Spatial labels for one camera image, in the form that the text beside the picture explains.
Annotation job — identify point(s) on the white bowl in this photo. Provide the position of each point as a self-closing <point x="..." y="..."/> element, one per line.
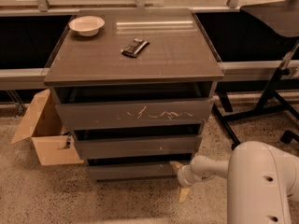
<point x="87" y="25"/>

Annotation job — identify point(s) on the grey middle drawer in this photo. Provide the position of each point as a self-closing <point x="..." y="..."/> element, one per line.
<point x="136" y="147"/>

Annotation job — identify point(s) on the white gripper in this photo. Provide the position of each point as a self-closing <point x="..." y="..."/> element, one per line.
<point x="184" y="175"/>

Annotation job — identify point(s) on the grey drawer cabinet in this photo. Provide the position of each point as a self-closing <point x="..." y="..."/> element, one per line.
<point x="137" y="95"/>

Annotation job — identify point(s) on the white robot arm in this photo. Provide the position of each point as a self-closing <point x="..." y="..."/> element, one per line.
<point x="261" y="179"/>

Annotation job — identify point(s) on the grey top drawer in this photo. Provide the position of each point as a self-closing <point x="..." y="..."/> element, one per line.
<point x="125" y="114"/>

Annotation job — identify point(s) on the black office chair base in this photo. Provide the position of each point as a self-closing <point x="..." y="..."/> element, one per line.
<point x="288" y="136"/>

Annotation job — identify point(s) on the open cardboard box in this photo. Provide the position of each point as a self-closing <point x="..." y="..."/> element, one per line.
<point x="52" y="141"/>

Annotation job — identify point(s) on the black snack packet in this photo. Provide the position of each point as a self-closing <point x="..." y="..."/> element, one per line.
<point x="134" y="48"/>

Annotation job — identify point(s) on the grey drawer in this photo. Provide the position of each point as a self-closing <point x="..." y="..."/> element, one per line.
<point x="136" y="147"/>
<point x="125" y="114"/>
<point x="134" y="167"/>

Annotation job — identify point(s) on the metal window rail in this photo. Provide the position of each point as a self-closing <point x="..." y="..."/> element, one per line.
<point x="24" y="79"/>

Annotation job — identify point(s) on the grey bottom drawer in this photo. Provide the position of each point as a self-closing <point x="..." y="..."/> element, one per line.
<point x="134" y="167"/>

